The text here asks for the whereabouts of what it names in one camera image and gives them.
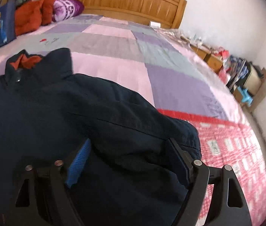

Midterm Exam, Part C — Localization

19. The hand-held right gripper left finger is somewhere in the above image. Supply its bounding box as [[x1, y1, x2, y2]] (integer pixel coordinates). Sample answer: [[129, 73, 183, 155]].
[[3, 138, 92, 226]]

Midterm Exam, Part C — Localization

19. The blue printed cushion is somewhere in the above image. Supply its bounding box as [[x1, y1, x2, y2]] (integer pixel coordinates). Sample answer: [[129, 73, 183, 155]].
[[0, 0, 17, 52]]

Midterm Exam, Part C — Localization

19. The purple patterned pillow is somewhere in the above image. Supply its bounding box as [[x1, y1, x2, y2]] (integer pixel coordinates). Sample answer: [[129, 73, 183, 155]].
[[52, 0, 85, 22]]

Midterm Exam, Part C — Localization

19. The pastel patchwork bed sheet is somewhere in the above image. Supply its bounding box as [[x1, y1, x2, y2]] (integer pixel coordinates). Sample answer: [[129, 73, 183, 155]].
[[0, 14, 249, 132]]

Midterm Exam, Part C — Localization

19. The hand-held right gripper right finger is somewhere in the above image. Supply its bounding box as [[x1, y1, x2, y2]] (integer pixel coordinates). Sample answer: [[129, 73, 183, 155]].
[[165, 138, 252, 226]]

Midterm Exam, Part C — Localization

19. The beige box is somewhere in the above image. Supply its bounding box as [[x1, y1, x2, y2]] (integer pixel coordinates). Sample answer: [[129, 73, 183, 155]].
[[244, 62, 264, 94]]

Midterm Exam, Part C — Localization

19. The red checkered mat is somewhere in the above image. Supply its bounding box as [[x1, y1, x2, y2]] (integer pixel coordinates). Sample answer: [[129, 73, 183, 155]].
[[157, 108, 266, 220]]

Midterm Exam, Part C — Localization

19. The wooden nightstand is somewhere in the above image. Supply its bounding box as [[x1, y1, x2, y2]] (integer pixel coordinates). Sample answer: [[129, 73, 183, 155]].
[[190, 44, 224, 74]]

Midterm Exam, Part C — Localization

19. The cyan plastic stool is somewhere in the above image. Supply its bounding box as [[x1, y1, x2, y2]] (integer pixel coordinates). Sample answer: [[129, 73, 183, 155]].
[[235, 86, 254, 106]]

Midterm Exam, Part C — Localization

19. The dark navy jacket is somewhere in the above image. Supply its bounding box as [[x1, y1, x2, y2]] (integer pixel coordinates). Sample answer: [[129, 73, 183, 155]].
[[0, 48, 202, 226]]

